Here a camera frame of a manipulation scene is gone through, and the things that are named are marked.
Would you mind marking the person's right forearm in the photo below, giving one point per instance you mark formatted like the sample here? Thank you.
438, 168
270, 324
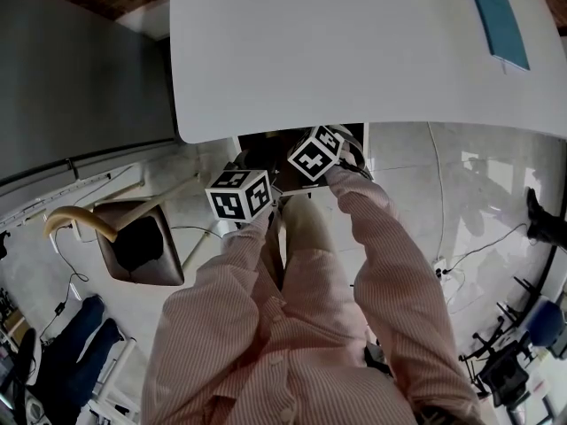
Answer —
376, 228

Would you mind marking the person's left forearm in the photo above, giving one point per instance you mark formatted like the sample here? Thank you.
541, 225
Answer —
239, 246

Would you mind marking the white power strip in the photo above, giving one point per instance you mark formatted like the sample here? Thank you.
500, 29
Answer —
440, 267

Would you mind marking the teal notebook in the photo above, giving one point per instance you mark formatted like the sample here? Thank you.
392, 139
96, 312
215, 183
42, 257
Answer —
500, 20

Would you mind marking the person's beige trouser legs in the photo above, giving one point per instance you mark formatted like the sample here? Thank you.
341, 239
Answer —
310, 237

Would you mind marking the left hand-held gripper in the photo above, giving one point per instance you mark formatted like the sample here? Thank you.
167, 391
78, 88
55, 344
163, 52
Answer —
239, 195

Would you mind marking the white desk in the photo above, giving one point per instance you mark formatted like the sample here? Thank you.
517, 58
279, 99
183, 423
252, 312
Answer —
310, 51

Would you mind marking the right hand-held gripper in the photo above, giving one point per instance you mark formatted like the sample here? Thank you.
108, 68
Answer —
315, 153

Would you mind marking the black office chair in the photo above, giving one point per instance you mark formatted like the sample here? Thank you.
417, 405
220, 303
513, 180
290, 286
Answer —
505, 370

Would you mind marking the person's pink striped shirt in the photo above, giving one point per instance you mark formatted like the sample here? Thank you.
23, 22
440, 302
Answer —
283, 361

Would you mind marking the brown wooden chair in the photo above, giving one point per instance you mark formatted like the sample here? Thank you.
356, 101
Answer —
142, 241

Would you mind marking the grey partition panel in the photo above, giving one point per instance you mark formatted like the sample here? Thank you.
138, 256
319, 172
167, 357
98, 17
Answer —
80, 87

